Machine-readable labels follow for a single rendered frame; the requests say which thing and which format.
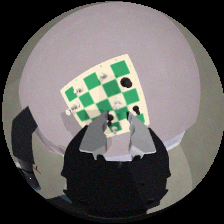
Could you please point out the black chess piece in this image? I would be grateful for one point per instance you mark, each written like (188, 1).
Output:
(127, 83)
(111, 117)
(136, 109)

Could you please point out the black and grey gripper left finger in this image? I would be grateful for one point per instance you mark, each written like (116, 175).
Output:
(88, 142)

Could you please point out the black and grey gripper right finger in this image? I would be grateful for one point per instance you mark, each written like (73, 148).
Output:
(146, 143)

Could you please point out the green and cream chessboard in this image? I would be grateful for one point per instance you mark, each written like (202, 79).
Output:
(99, 94)

